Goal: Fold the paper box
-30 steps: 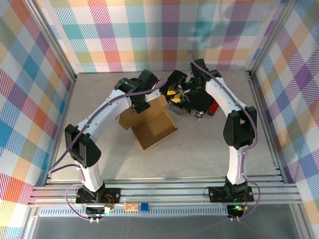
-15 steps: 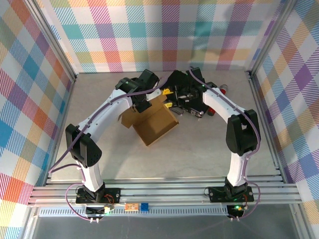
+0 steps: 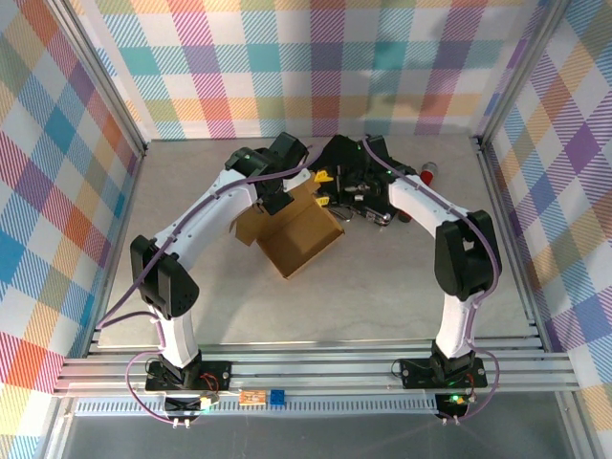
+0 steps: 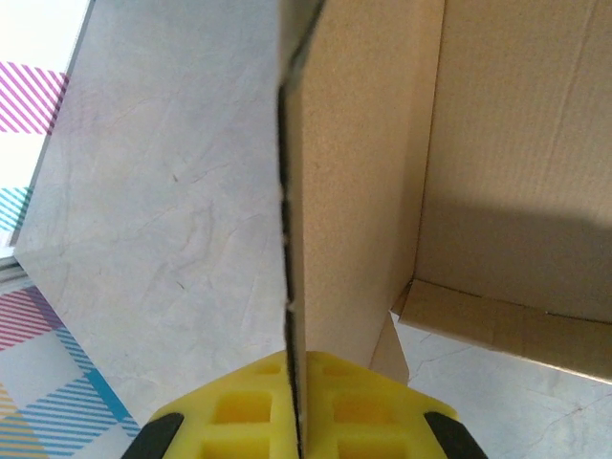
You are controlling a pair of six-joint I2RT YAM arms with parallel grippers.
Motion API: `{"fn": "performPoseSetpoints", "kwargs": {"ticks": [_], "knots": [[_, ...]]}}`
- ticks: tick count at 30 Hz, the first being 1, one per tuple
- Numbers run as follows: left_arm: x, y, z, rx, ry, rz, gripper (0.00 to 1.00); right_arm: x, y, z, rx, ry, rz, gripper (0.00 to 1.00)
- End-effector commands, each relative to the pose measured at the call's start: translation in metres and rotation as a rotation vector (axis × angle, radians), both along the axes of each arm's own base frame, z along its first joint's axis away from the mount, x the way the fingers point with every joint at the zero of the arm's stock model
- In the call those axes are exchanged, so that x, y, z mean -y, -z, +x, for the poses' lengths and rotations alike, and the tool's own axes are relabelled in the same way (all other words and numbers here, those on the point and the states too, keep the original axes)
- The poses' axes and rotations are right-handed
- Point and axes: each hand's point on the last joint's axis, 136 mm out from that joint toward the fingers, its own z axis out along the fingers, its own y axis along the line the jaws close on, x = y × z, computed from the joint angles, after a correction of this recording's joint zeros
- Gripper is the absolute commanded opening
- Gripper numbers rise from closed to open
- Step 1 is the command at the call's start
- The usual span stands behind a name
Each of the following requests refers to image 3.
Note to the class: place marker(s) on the brown cardboard box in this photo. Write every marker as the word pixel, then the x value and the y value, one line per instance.
pixel 296 248

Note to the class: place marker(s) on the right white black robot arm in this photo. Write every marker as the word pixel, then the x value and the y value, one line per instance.
pixel 459 268

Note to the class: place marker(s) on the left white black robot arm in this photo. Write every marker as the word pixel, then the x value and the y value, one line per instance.
pixel 210 215

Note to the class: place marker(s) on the black briefcase with metal trim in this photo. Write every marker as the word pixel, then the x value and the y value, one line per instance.
pixel 346 148

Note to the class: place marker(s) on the red tube with silver cap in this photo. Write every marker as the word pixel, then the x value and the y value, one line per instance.
pixel 429 173

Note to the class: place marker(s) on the small blue block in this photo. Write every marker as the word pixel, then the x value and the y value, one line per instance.
pixel 277 398

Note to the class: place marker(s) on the small orange circuit board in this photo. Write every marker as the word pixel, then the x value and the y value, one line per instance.
pixel 252 398

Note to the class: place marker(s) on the black controller module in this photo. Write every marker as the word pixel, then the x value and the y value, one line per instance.
pixel 184 405
pixel 452 404

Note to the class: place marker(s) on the left white camera bracket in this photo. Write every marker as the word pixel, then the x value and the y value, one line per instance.
pixel 297 180

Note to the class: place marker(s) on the right black wrist camera box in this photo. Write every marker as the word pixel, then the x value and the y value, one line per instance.
pixel 377 147

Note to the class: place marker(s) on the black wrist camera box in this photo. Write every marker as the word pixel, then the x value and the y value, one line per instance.
pixel 287 148
pixel 377 147

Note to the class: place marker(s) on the left black wrist camera box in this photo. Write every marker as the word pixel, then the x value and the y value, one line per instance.
pixel 287 148

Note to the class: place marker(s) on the aluminium side rail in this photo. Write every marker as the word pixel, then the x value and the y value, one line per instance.
pixel 115 253
pixel 509 239

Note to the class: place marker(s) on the aluminium mounting rail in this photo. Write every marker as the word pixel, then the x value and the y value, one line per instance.
pixel 311 373

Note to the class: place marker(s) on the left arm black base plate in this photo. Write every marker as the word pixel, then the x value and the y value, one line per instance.
pixel 215 375

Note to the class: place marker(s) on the aluminium frame post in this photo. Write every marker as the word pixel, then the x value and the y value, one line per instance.
pixel 102 81
pixel 518 72

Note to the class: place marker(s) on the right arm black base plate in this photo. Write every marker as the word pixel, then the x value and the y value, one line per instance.
pixel 416 373

